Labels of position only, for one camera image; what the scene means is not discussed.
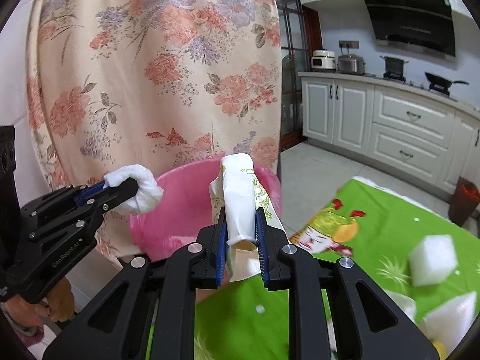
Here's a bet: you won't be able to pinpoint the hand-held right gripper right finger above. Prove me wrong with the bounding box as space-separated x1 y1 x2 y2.
255 208 439 360

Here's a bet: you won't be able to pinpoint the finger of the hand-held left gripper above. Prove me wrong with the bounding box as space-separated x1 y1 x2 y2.
28 177 140 249
22 180 110 219

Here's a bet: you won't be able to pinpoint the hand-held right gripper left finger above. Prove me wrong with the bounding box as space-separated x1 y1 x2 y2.
42 217 229 360

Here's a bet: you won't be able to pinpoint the white tissue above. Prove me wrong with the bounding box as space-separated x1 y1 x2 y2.
104 164 164 216

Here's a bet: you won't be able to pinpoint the pink plastic basin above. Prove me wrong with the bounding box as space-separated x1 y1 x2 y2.
129 158 282 264

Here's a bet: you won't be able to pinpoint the white printed tissue packet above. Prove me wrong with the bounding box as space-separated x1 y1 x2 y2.
209 153 286 284

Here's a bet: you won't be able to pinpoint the person's left forearm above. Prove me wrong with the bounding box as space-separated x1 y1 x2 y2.
0 304 45 349

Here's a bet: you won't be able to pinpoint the brown trash bin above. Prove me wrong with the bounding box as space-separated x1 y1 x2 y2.
448 176 480 228

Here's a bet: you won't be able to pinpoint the person's left hand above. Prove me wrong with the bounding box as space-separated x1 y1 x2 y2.
0 278 76 331

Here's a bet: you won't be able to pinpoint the green printed blanket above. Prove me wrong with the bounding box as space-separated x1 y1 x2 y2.
146 176 480 360

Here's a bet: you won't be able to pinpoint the floral curtain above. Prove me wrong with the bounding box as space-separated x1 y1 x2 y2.
26 0 283 269

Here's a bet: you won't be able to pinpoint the white foam block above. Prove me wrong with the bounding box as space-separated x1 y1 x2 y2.
423 291 478 350
386 290 418 324
408 234 458 286

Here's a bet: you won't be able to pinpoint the white base cabinets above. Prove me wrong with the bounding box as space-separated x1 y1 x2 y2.
300 74 480 196

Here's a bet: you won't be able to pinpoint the white rice cooker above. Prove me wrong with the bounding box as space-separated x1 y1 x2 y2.
311 48 337 73

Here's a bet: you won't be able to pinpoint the steel pot with lid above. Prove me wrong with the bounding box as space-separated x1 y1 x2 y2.
336 54 367 76

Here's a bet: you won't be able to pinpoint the wooden glass door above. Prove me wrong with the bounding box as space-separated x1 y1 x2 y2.
269 0 324 153

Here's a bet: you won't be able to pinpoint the dark stockpot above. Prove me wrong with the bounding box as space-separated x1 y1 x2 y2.
380 55 410 78

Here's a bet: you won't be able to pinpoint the black wok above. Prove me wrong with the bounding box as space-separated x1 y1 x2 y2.
424 71 470 91

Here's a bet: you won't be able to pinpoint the black range hood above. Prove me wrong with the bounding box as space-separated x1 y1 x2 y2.
359 0 457 58

